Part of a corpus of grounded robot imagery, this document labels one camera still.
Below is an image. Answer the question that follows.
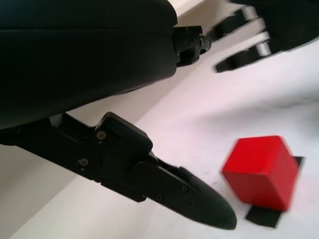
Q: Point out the black tape strip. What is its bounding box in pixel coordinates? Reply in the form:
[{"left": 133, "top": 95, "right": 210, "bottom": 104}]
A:
[{"left": 246, "top": 155, "right": 305, "bottom": 228}]

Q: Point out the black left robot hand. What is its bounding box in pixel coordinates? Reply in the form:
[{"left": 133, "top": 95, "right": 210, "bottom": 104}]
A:
[{"left": 0, "top": 0, "right": 237, "bottom": 230}]

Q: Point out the red wooden block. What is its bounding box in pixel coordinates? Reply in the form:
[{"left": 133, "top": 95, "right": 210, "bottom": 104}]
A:
[{"left": 221, "top": 135, "right": 300, "bottom": 211}]

